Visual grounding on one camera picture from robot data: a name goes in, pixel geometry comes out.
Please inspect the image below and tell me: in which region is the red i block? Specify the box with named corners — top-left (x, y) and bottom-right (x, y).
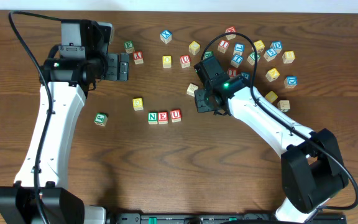
top-left (218, 40), bottom-right (229, 54)
top-left (227, 68), bottom-right (238, 78)

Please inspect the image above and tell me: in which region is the green N wooden block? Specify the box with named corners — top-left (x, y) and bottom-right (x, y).
top-left (147, 112), bottom-right (158, 124)

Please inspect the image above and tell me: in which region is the plain wood top block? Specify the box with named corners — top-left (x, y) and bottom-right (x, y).
top-left (186, 83), bottom-right (199, 97)

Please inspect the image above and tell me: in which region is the blue d block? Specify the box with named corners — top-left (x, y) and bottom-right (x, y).
top-left (284, 76), bottom-right (298, 89)
top-left (270, 40), bottom-right (283, 54)

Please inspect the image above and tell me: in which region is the red I block lower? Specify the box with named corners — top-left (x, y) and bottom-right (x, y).
top-left (227, 68), bottom-right (238, 78)

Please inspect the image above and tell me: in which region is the yellow O wooden block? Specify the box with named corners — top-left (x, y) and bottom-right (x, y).
top-left (162, 55), bottom-right (172, 68)

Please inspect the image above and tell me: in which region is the blue X wooden block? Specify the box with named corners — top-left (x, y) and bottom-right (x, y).
top-left (160, 30), bottom-right (172, 44)

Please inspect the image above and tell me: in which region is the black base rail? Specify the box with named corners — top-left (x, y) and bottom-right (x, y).
top-left (113, 212), bottom-right (347, 224)

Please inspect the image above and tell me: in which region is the yellow block near D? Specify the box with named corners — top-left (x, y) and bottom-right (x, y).
top-left (254, 40), bottom-right (265, 54)

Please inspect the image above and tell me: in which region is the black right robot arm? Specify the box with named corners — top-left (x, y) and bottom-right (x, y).
top-left (195, 73), bottom-right (351, 223)

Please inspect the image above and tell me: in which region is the blue D block upper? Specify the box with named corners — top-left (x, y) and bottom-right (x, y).
top-left (270, 40), bottom-right (283, 54)

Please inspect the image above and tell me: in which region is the red X wooden block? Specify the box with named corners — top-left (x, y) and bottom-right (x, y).
top-left (133, 51), bottom-right (144, 65)

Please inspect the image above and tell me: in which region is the blue D block lower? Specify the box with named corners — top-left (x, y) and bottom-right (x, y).
top-left (284, 76), bottom-right (298, 89)

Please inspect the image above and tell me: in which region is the red I block upper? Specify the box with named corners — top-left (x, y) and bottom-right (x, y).
top-left (218, 40), bottom-right (229, 54)

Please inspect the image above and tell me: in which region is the green F wooden block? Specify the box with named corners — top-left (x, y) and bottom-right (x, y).
top-left (124, 40), bottom-right (135, 54)

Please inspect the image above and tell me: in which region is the blue 5 wooden block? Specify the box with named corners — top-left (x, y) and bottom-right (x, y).
top-left (264, 48), bottom-right (277, 62)

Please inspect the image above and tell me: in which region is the yellow 8 wooden block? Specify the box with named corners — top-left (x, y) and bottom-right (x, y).
top-left (282, 51), bottom-right (296, 64)

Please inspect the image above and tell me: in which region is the yellow S wooden block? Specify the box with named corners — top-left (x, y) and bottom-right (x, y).
top-left (265, 91), bottom-right (278, 103)

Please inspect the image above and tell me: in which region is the red E wooden block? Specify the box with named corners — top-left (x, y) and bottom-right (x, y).
top-left (157, 111), bottom-right (168, 124)

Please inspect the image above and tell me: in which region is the green B wooden block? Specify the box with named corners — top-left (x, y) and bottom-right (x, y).
top-left (203, 51), bottom-right (213, 59)

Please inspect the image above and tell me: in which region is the red H wooden block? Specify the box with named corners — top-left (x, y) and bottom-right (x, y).
top-left (225, 27), bottom-right (237, 40)

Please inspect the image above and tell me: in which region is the blue P wooden block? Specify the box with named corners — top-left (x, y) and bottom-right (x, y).
top-left (241, 72), bottom-right (250, 80)

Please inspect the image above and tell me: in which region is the yellow G wooden block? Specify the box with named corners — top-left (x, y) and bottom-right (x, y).
top-left (132, 98), bottom-right (144, 111)

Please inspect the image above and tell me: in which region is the red u block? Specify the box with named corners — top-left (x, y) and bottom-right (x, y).
top-left (170, 109), bottom-right (181, 123)
top-left (180, 55), bottom-right (191, 68)

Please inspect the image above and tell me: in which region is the yellow block upper middle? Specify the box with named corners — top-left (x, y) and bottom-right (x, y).
top-left (188, 40), bottom-right (201, 55)

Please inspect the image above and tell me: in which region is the green J wooden block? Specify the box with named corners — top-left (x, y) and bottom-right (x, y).
top-left (94, 113), bottom-right (108, 126)

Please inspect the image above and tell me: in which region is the wood L top block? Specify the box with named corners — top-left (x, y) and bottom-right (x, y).
top-left (277, 100), bottom-right (290, 113)

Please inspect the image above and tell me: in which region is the blue T wooden block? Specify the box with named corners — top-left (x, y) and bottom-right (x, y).
top-left (231, 54), bottom-right (244, 68)

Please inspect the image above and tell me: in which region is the green Z wooden block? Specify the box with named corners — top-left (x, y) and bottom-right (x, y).
top-left (247, 52), bottom-right (260, 65)

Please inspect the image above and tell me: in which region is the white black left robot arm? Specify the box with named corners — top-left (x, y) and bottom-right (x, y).
top-left (0, 53), bottom-right (129, 223)

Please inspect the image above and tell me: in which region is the blue L wooden block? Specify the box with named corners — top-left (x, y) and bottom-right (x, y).
top-left (233, 43), bottom-right (245, 56)

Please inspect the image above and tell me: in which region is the yellow A wooden block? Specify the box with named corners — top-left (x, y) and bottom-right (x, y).
top-left (265, 68), bottom-right (280, 82)

